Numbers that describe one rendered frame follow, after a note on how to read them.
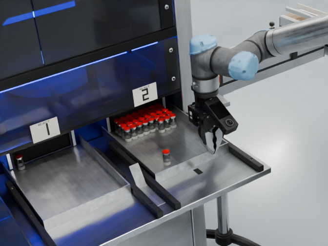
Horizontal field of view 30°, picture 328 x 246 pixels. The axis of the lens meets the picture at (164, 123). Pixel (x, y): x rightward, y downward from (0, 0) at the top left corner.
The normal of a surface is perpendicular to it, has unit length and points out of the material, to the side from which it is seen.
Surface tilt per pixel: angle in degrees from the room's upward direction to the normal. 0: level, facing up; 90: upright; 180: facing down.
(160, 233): 90
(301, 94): 0
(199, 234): 90
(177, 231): 90
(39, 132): 90
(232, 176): 0
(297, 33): 68
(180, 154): 0
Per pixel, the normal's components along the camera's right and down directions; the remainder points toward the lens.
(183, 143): -0.09, -0.86
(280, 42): -0.66, 0.36
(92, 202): 0.52, 0.39
